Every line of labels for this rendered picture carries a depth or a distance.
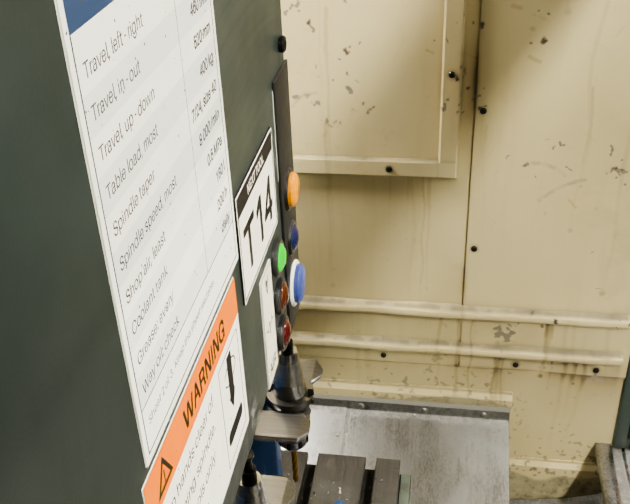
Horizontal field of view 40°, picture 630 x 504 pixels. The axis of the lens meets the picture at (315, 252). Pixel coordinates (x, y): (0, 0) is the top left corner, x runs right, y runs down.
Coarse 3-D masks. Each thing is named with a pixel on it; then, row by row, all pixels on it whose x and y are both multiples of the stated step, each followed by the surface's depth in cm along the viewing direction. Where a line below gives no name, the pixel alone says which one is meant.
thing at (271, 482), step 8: (264, 480) 102; (272, 480) 102; (280, 480) 101; (288, 480) 101; (272, 488) 100; (280, 488) 100; (288, 488) 100; (272, 496) 99; (280, 496) 99; (288, 496) 99
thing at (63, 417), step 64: (0, 0) 22; (256, 0) 50; (0, 64) 22; (64, 64) 26; (256, 64) 51; (0, 128) 22; (64, 128) 26; (256, 128) 51; (0, 192) 22; (64, 192) 26; (0, 256) 23; (64, 256) 26; (0, 320) 23; (64, 320) 27; (256, 320) 54; (0, 384) 23; (64, 384) 27; (128, 384) 32; (256, 384) 55; (0, 448) 23; (64, 448) 27; (128, 448) 33
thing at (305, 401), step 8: (272, 384) 115; (272, 392) 113; (312, 392) 114; (272, 400) 112; (280, 400) 112; (304, 400) 112; (312, 400) 115; (272, 408) 113; (280, 408) 111; (288, 408) 111; (296, 408) 111; (304, 408) 112
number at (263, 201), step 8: (264, 176) 54; (264, 184) 54; (272, 184) 56; (256, 192) 52; (264, 192) 54; (272, 192) 56; (256, 200) 52; (264, 200) 54; (272, 200) 56; (256, 208) 52; (264, 208) 54; (272, 208) 56; (256, 216) 52; (264, 216) 54; (272, 216) 57; (256, 224) 52; (264, 224) 54; (272, 224) 57; (256, 232) 52; (264, 232) 54; (256, 240) 52; (264, 240) 54
